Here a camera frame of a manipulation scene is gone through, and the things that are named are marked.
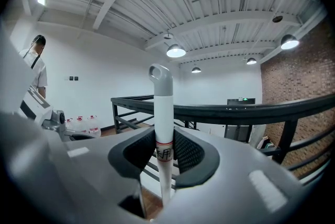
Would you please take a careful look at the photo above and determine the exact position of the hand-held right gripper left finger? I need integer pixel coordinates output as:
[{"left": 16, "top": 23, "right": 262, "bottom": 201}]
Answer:
[{"left": 48, "top": 125, "right": 155, "bottom": 224}]

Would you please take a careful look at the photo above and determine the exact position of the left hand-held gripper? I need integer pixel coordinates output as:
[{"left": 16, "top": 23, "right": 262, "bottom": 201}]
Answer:
[{"left": 0, "top": 21, "right": 98, "bottom": 143}]

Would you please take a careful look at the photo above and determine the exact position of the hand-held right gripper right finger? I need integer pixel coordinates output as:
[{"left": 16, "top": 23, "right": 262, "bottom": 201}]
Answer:
[{"left": 151, "top": 126, "right": 312, "bottom": 224}]

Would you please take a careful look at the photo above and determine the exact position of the black double door cabinet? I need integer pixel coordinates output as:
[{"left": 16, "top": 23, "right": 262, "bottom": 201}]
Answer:
[{"left": 225, "top": 98, "right": 256, "bottom": 143}]

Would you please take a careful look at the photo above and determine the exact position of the pile of bags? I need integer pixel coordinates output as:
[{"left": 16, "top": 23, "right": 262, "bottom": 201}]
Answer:
[{"left": 256, "top": 135, "right": 277, "bottom": 152}]

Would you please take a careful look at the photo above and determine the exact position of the black metal railing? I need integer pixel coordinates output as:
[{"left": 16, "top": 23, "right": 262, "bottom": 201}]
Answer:
[{"left": 110, "top": 94, "right": 335, "bottom": 187}]

